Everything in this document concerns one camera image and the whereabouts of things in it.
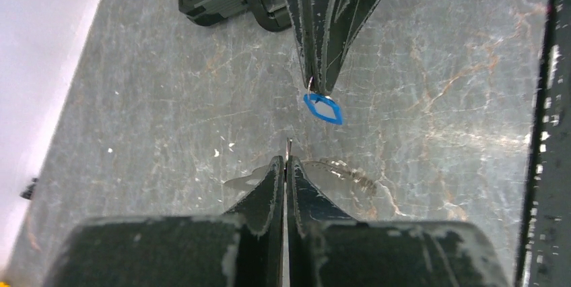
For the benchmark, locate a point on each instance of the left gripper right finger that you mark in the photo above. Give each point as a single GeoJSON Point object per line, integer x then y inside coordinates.
{"type": "Point", "coordinates": [328, 247]}

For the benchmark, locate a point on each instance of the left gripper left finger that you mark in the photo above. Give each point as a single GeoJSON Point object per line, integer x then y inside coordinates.
{"type": "Point", "coordinates": [241, 247]}

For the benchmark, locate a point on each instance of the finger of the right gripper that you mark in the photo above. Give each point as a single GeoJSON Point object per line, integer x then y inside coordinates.
{"type": "Point", "coordinates": [345, 20]}
{"type": "Point", "coordinates": [320, 42]}

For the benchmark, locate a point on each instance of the blue key tag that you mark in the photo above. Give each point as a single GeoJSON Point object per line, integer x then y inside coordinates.
{"type": "Point", "coordinates": [322, 107]}

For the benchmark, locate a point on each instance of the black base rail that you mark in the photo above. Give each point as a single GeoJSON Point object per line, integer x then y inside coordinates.
{"type": "Point", "coordinates": [545, 237]}

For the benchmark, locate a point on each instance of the small black wall clip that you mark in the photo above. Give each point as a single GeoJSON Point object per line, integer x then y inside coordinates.
{"type": "Point", "coordinates": [28, 192]}

